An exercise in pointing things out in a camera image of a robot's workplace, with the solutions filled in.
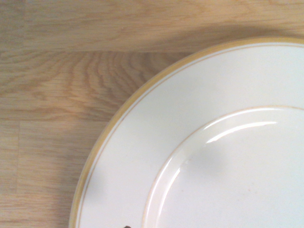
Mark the white plate with gold rim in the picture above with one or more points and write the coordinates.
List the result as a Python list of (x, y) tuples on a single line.
[(213, 142)]

